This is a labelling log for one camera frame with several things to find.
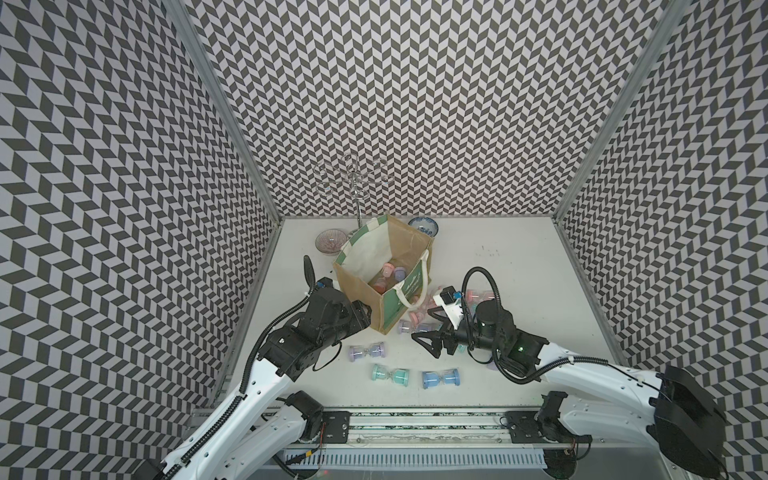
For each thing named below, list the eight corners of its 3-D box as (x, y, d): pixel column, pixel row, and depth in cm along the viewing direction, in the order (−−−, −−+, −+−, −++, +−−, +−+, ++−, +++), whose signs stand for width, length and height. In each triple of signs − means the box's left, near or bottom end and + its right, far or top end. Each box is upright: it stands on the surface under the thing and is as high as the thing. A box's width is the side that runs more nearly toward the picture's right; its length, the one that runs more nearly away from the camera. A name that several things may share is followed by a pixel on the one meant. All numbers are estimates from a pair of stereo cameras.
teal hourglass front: (371, 380, 82) (370, 376, 79) (374, 366, 84) (373, 362, 81) (407, 386, 80) (407, 383, 78) (409, 373, 83) (409, 369, 80)
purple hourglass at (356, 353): (350, 362, 84) (348, 359, 82) (349, 350, 86) (348, 346, 84) (386, 357, 85) (385, 353, 83) (384, 345, 87) (384, 341, 85)
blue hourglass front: (423, 388, 80) (423, 386, 78) (421, 373, 83) (421, 370, 81) (460, 385, 81) (461, 382, 79) (457, 370, 83) (458, 367, 81)
